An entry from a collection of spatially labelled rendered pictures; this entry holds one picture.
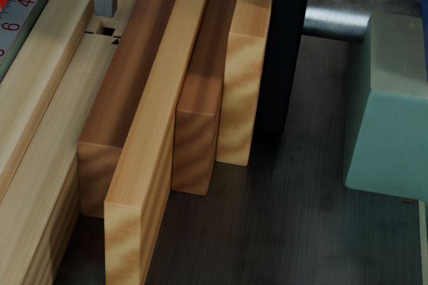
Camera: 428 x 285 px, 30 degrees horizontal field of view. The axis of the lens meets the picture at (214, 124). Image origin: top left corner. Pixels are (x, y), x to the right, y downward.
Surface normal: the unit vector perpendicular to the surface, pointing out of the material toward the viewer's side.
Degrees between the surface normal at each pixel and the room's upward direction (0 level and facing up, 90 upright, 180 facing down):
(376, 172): 90
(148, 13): 0
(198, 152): 90
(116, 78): 0
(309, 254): 0
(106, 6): 90
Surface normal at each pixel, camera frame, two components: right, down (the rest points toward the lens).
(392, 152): -0.15, 0.65
